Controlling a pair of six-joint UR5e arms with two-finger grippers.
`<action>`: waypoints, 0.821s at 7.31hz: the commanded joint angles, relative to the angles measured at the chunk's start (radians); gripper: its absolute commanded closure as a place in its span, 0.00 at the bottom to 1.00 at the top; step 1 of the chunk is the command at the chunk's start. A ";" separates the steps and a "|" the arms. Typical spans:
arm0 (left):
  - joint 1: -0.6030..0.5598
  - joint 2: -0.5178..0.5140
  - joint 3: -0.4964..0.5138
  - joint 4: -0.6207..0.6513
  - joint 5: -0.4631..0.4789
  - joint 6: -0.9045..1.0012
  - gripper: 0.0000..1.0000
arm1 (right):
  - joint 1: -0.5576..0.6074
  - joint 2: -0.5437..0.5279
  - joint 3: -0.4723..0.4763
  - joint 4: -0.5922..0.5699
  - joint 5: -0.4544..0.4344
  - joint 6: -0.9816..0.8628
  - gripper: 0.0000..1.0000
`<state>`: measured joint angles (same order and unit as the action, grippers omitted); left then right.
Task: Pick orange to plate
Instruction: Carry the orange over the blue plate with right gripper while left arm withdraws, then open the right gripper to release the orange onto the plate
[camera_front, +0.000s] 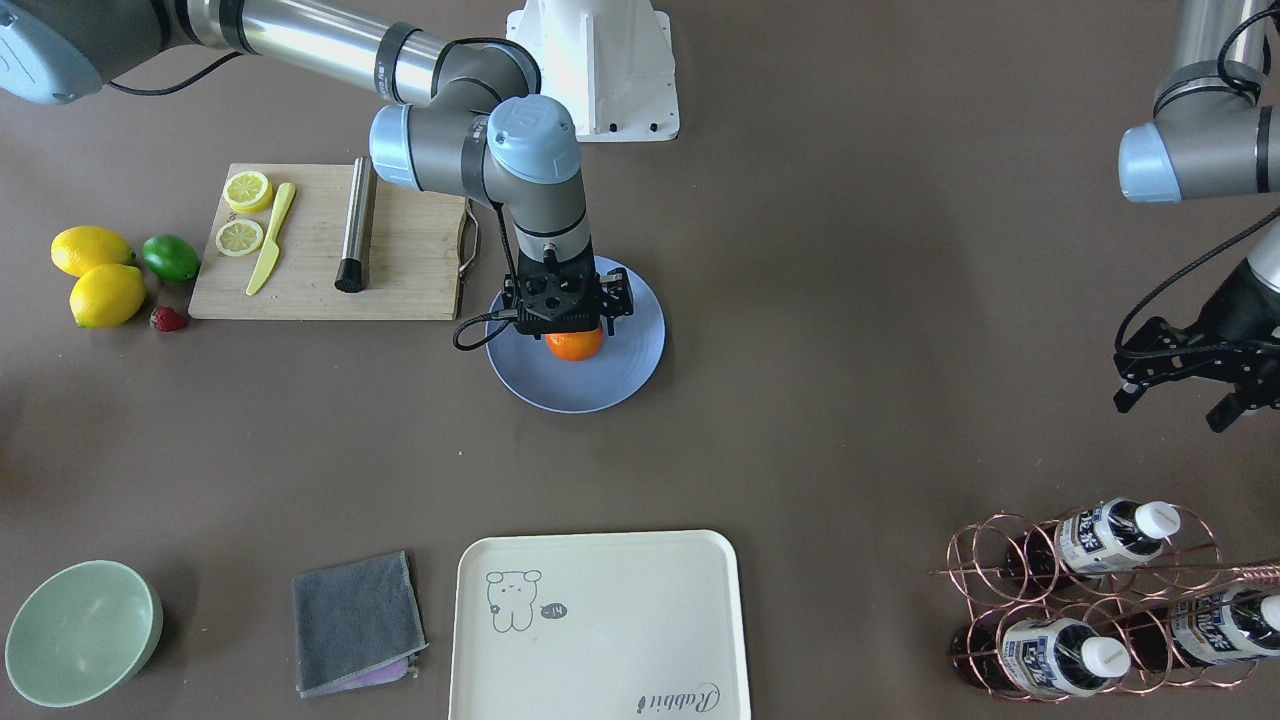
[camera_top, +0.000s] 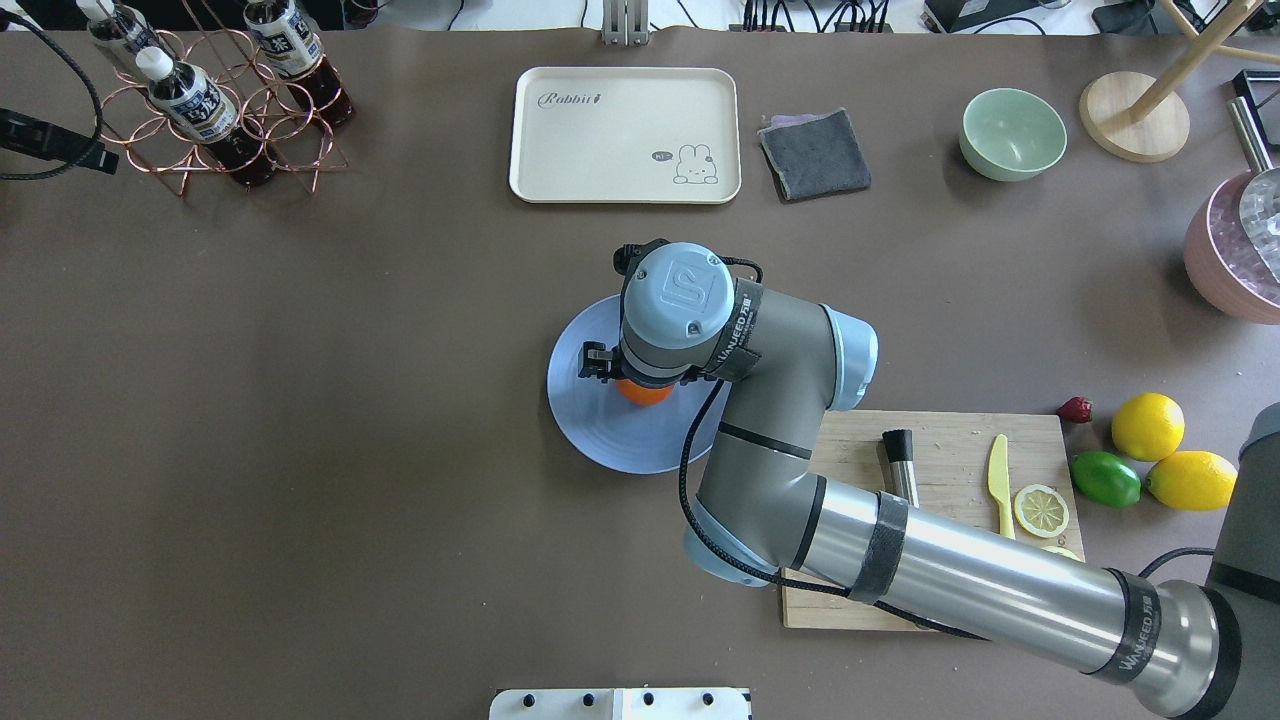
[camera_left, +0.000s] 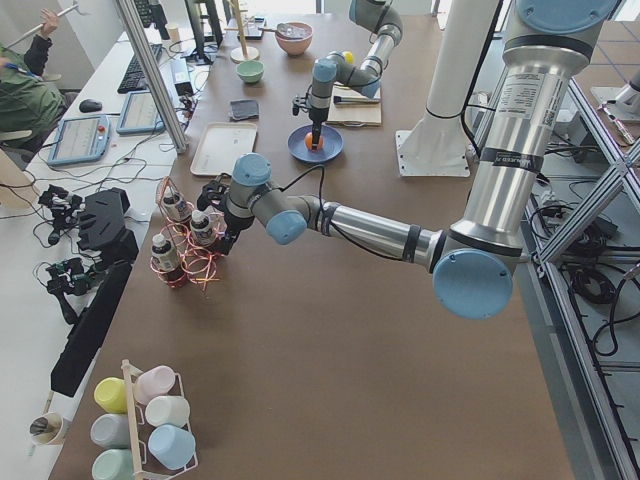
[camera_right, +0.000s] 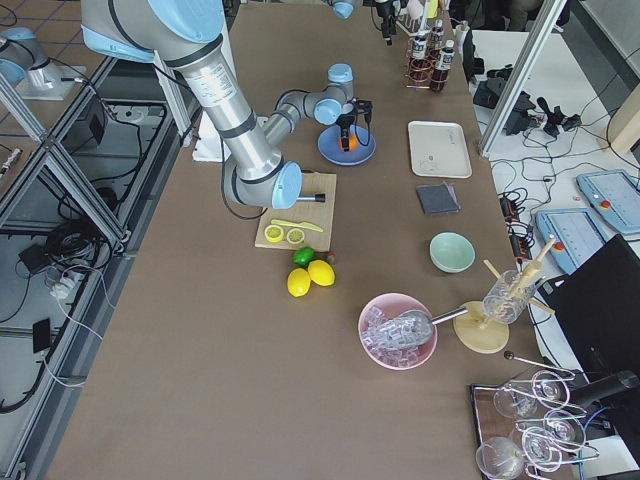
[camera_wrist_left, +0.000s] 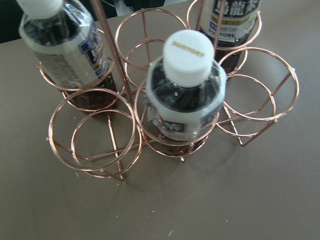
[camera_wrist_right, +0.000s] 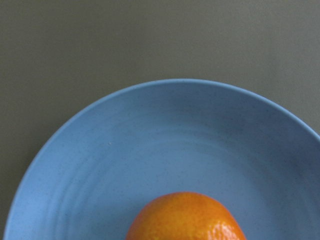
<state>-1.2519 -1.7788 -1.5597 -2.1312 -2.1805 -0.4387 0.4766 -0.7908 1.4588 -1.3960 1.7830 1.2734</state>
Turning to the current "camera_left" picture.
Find wooden cup tree stand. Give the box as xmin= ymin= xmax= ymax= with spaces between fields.
xmin=226 ymin=0 xmax=260 ymax=64

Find steel muddler with black tip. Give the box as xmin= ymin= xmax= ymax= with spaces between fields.
xmin=333 ymin=95 xmax=380 ymax=105

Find wooden mug rack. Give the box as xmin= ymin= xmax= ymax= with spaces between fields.
xmin=121 ymin=359 xmax=199 ymax=480

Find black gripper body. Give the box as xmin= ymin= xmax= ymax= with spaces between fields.
xmin=292 ymin=93 xmax=328 ymax=125
xmin=196 ymin=173 xmax=245 ymax=245

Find black computer mouse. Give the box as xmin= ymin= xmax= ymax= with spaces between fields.
xmin=79 ymin=99 xmax=103 ymax=113

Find green bowl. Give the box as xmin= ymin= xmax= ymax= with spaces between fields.
xmin=236 ymin=60 xmax=264 ymax=84

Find metal ice scoop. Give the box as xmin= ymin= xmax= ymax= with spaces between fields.
xmin=261 ymin=23 xmax=305 ymax=39

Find copper wire bottle rack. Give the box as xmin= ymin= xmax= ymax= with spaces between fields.
xmin=149 ymin=177 xmax=226 ymax=289

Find tea bottle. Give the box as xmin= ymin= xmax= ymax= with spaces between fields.
xmin=162 ymin=190 xmax=191 ymax=223
xmin=190 ymin=210 xmax=216 ymax=251
xmin=151 ymin=233 xmax=184 ymax=286

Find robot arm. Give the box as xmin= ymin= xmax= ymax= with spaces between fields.
xmin=213 ymin=1 xmax=616 ymax=319
xmin=293 ymin=1 xmax=403 ymax=150

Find blue teach pendant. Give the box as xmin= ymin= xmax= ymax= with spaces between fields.
xmin=47 ymin=115 xmax=111 ymax=166
xmin=116 ymin=91 xmax=165 ymax=136

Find orange mandarin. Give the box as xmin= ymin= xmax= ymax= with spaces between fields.
xmin=304 ymin=132 xmax=324 ymax=152

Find cream rabbit tray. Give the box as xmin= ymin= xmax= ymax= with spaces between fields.
xmin=190 ymin=122 xmax=257 ymax=177

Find white mug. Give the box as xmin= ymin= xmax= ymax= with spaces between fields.
xmin=145 ymin=395 xmax=191 ymax=428

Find blue plate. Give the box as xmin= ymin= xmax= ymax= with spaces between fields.
xmin=287 ymin=124 xmax=344 ymax=164

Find wooden cutting board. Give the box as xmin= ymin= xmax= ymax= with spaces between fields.
xmin=327 ymin=84 xmax=382 ymax=126

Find pink mug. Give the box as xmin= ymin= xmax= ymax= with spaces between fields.
xmin=133 ymin=365 xmax=176 ymax=405

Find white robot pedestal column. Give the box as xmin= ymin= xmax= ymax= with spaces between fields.
xmin=396 ymin=0 xmax=502 ymax=177

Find grey folded cloth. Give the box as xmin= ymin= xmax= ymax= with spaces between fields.
xmin=229 ymin=99 xmax=259 ymax=121

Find pink bowl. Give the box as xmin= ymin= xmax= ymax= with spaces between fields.
xmin=275 ymin=22 xmax=313 ymax=56

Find yellow mug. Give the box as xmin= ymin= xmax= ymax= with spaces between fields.
xmin=94 ymin=377 xmax=127 ymax=414

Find blue mug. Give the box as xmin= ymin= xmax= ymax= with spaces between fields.
xmin=148 ymin=424 xmax=196 ymax=470

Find black keyboard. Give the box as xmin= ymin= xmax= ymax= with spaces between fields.
xmin=117 ymin=55 xmax=148 ymax=94

